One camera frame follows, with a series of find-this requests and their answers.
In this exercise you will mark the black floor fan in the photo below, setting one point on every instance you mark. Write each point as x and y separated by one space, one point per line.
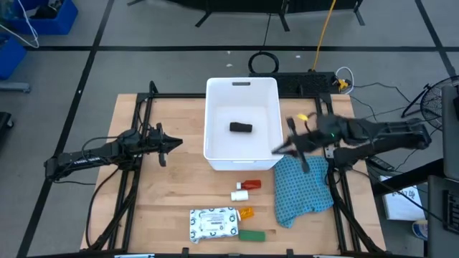
435 100

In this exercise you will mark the red bottle with white cap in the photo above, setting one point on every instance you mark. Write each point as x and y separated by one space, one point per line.
251 185

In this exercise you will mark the white plastic basket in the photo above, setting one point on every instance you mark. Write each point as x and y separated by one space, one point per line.
215 114

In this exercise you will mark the orange pill bottle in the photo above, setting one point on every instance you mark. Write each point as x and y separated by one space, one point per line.
246 213

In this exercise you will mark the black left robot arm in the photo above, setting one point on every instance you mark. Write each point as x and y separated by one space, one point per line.
89 157

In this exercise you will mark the blue storage bin with items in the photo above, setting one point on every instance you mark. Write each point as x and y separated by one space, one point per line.
54 21

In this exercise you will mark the blue patterned cloth pouch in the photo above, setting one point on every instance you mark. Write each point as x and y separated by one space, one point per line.
301 193

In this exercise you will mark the white pill bottle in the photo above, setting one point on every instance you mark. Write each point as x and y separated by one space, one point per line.
239 195

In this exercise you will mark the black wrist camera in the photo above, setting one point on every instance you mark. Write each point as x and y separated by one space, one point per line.
154 133
330 127

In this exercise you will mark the yellow plug connector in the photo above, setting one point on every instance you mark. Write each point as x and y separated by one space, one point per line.
343 84

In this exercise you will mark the white printed paper box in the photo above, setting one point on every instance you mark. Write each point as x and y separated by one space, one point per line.
401 200

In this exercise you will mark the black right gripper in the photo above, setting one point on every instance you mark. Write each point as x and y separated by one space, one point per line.
310 141

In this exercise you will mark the black partition screen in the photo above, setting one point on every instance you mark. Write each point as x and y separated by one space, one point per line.
283 19

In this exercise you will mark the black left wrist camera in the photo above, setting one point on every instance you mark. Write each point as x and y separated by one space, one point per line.
154 133

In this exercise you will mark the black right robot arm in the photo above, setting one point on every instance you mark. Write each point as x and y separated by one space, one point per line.
387 141

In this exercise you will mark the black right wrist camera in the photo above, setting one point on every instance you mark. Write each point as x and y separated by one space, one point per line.
330 127

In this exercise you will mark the black remote device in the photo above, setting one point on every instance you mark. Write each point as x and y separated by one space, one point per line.
380 163

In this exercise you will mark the green bandage roll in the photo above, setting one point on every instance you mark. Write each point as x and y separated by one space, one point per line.
252 235

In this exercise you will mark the black bandage roll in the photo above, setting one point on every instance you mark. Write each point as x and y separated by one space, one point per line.
241 127

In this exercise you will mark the white printed gauze packet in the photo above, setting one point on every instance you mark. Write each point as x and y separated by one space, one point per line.
213 224

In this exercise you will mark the blue and white tape roll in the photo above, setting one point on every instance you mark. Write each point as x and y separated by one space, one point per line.
420 229

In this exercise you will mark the grey metal bar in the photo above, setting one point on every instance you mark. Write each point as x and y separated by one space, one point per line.
14 87

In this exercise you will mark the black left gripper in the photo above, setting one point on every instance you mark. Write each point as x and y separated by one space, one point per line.
163 145

